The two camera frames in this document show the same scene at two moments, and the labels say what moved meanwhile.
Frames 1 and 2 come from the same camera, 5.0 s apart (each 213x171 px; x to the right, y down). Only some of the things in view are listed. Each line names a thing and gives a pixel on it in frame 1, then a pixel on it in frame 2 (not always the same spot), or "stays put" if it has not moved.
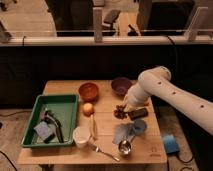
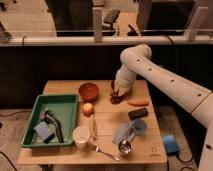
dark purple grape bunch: [120, 112] → [117, 99]
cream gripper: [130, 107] → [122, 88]
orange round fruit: [88, 109] stays put
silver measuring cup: [124, 146] stays put
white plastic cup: [81, 135] stays put
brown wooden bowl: [88, 92] stays put
